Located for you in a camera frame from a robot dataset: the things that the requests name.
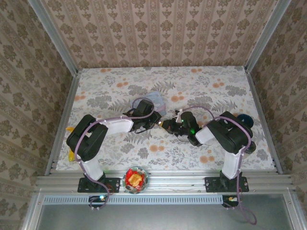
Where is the floral patterned tablecloth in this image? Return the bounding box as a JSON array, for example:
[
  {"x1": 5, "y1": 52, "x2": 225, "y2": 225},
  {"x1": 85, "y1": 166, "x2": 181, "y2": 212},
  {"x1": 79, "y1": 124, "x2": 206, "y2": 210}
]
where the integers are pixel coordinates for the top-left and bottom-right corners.
[{"x1": 56, "y1": 66, "x2": 275, "y2": 172}]

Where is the red candy wrapper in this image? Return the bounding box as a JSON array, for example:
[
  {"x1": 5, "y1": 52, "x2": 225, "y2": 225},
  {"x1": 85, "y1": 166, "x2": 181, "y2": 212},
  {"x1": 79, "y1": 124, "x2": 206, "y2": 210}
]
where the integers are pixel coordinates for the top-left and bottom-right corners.
[{"x1": 126, "y1": 168, "x2": 146, "y2": 186}]

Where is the yellow candy wrapper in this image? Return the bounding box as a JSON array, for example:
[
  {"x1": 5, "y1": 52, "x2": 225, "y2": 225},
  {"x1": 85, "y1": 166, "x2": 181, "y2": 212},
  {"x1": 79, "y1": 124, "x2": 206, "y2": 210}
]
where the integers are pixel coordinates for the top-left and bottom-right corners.
[{"x1": 129, "y1": 174, "x2": 143, "y2": 185}]

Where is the dark blue cup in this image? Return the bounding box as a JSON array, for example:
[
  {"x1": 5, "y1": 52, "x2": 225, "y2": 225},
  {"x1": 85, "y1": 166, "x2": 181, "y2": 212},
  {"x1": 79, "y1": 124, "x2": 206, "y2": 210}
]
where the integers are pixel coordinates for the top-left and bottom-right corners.
[{"x1": 236, "y1": 114, "x2": 254, "y2": 128}]

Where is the patterned bowl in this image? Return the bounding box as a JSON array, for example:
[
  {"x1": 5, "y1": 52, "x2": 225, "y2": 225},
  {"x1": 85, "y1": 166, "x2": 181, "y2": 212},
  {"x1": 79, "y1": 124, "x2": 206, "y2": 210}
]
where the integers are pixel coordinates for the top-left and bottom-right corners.
[{"x1": 122, "y1": 166, "x2": 149, "y2": 195}]

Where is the yellow banana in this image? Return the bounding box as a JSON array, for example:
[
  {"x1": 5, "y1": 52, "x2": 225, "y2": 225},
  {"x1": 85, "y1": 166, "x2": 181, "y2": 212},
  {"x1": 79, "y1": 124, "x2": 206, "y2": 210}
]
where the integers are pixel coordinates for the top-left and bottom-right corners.
[{"x1": 65, "y1": 126, "x2": 78, "y2": 163}]

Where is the small black controller board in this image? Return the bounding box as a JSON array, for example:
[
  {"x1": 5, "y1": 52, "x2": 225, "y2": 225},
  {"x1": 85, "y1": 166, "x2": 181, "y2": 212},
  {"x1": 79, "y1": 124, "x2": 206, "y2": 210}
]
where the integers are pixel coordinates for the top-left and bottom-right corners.
[
  {"x1": 88, "y1": 195, "x2": 108, "y2": 208},
  {"x1": 222, "y1": 195, "x2": 241, "y2": 208}
]

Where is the aluminium mounting rail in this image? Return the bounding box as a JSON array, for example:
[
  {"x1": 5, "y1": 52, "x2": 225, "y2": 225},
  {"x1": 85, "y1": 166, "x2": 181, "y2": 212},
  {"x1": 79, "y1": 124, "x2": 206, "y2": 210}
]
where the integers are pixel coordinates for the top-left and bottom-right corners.
[{"x1": 35, "y1": 170, "x2": 296, "y2": 193}]

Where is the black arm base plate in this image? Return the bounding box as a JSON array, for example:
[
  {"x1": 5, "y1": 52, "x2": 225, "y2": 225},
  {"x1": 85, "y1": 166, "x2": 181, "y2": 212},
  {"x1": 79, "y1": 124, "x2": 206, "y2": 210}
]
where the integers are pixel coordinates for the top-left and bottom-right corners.
[
  {"x1": 204, "y1": 176, "x2": 248, "y2": 193},
  {"x1": 78, "y1": 176, "x2": 121, "y2": 193}
]

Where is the white slotted cable duct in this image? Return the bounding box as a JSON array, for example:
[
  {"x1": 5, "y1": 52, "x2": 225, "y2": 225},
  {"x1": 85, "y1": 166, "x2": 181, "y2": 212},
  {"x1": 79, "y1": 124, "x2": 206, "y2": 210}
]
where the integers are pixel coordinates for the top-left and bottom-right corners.
[{"x1": 43, "y1": 194, "x2": 223, "y2": 205}]

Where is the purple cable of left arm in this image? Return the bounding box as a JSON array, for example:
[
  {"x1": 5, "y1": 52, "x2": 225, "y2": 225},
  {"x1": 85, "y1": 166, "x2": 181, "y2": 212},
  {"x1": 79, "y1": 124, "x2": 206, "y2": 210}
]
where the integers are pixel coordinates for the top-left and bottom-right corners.
[{"x1": 74, "y1": 97, "x2": 145, "y2": 211}]

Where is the aluminium side rail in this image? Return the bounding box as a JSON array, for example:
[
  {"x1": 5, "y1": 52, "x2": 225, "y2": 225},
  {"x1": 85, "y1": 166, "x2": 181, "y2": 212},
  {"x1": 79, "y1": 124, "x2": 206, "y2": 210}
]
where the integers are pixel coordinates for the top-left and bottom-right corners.
[
  {"x1": 244, "y1": 67, "x2": 283, "y2": 174},
  {"x1": 45, "y1": 73, "x2": 82, "y2": 175}
]

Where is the aluminium frame post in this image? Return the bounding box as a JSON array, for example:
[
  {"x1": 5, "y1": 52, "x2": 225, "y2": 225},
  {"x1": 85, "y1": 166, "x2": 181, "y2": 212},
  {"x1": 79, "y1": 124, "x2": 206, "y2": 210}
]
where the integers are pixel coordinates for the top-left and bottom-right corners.
[
  {"x1": 244, "y1": 0, "x2": 292, "y2": 72},
  {"x1": 26, "y1": 0, "x2": 79, "y2": 75}
]

